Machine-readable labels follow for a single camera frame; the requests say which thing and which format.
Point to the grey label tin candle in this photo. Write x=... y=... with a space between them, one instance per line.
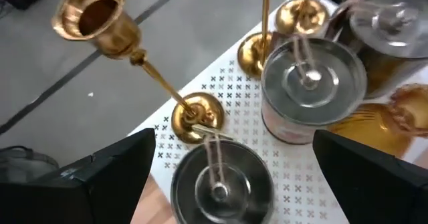
x=394 y=23

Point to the short brass candlestick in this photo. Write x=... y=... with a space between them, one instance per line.
x=250 y=55

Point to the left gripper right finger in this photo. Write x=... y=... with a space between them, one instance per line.
x=384 y=194

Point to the tall brass candlestick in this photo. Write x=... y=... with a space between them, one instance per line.
x=291 y=16

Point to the white perforated metal shelf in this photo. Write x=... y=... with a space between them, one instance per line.
x=294 y=184

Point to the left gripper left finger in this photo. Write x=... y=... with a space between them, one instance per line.
x=83 y=197

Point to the medium brass candlestick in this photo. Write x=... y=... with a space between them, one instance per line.
x=110 y=36

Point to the amber ribbed glass candle holder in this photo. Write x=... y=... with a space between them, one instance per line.
x=368 y=130

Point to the orange label tin candle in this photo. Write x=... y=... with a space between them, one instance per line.
x=334 y=110

